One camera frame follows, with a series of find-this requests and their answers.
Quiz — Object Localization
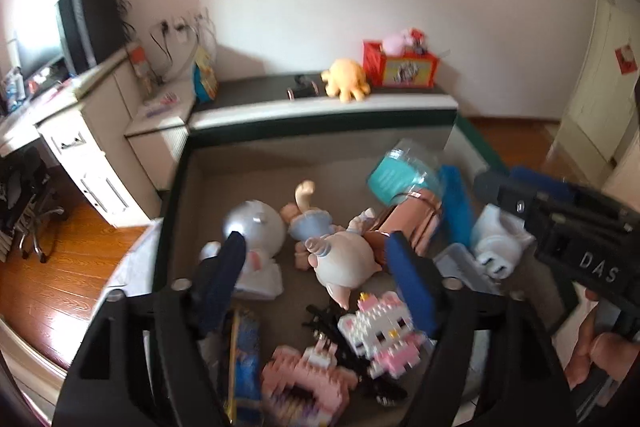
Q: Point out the pink block figure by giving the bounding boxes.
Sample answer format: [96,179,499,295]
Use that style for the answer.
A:
[261,339,358,427]

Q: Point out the small blue-dress doll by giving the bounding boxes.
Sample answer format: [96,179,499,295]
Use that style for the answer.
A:
[280,180,336,273]

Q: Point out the cream door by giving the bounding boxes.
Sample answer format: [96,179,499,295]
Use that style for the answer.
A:
[545,0,640,190]

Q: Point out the yellow highlighter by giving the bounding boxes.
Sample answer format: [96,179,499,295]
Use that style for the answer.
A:
[222,309,238,413]

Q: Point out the black office chair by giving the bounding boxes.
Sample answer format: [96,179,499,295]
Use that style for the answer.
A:
[0,142,66,265]

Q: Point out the white desk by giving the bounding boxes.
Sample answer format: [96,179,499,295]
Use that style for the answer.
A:
[0,42,166,228]

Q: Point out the low black-white cabinet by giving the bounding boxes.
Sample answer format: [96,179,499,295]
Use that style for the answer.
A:
[187,72,506,172]

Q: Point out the white block cat figure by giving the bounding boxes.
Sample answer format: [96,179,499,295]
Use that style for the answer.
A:
[338,291,438,380]

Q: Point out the teal cylinder container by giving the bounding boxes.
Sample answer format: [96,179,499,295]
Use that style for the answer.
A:
[366,139,446,208]

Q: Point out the orange octopus plush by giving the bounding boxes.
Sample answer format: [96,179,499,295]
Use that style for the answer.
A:
[320,58,372,104]

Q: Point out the blue snack bag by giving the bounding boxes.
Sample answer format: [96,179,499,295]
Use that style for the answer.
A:
[192,47,219,102]

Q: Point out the white pig figurine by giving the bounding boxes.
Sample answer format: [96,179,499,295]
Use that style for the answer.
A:
[200,199,287,273]

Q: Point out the black computer tower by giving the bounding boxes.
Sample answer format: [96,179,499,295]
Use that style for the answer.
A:
[55,0,127,75]

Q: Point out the striped white quilt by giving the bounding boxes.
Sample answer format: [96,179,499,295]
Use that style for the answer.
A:
[107,219,166,295]

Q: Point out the pink shell-shaped case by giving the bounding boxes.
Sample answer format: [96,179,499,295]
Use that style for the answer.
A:
[362,192,443,268]

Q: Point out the orange bottle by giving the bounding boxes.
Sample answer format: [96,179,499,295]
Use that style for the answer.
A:
[127,44,153,100]

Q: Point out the blue book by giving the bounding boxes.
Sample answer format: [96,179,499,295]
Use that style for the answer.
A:
[235,307,263,403]

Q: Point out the pink plush toy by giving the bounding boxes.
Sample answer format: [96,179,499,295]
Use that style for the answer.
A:
[381,28,428,56]

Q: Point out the small white side table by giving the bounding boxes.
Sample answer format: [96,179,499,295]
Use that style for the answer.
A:
[124,84,196,192]

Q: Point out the wall socket with plugs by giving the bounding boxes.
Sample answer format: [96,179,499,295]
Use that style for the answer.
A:
[148,7,216,80]

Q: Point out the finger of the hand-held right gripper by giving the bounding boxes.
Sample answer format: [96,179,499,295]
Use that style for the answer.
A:
[441,165,474,244]
[509,165,578,202]

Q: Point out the person's right hand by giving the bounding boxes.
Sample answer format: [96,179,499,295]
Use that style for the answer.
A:
[564,289,640,389]

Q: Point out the small black device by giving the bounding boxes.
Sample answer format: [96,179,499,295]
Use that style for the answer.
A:
[286,74,323,101]

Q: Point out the pink unicorn pig toy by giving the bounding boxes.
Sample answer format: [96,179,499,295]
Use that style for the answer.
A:
[295,207,383,310]

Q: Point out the black hair clip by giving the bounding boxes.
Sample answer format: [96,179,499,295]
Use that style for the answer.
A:
[302,304,408,408]

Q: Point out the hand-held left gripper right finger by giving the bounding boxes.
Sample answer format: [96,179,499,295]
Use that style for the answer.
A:
[384,231,577,427]

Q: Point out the red toy storage box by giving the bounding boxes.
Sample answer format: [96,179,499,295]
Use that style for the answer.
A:
[362,39,443,88]

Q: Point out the red door sticker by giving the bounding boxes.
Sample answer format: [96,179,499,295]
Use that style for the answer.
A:
[615,42,640,75]

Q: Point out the white sheet packet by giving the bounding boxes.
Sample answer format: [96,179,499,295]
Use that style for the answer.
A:
[434,243,503,295]

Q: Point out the white plush toy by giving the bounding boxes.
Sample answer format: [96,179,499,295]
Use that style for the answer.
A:
[470,203,536,279]

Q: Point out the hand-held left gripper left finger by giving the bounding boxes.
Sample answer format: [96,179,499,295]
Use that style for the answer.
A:
[52,231,247,427]

